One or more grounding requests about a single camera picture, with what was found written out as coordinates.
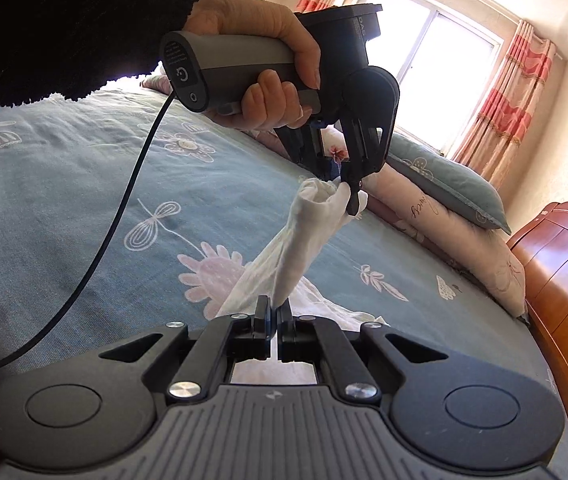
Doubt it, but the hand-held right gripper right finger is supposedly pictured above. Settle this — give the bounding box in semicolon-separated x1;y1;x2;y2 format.
278;299;450;403

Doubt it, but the green floral pillow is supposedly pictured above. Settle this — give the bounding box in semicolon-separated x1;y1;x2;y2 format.
386;132;513;237

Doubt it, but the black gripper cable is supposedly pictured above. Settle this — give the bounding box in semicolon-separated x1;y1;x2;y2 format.
0;94;176;377

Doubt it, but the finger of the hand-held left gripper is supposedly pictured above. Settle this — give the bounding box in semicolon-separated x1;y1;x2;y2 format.
339;120;393;217
274;121;348;182

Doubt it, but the window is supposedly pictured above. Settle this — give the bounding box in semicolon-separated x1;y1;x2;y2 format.
359;0;506;157

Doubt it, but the person's left forearm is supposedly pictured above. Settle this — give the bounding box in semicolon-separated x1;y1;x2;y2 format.
0;0;206;120

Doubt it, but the blue floral bed sheet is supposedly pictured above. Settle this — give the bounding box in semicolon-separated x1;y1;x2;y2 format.
0;85;568;480

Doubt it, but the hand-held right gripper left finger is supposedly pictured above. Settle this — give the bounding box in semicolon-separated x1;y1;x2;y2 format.
99;295;273;403

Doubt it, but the person's left hand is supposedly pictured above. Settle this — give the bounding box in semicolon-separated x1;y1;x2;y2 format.
184;0;323;132

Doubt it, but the wooden headboard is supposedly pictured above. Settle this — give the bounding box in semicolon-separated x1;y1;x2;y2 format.
506;201;568;480

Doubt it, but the white printed long-sleeve shirt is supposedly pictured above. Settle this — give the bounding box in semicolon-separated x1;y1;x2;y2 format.
214;176;391;386

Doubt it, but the pink floral folded quilt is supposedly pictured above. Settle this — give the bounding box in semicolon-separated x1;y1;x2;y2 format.
139;75;528;318

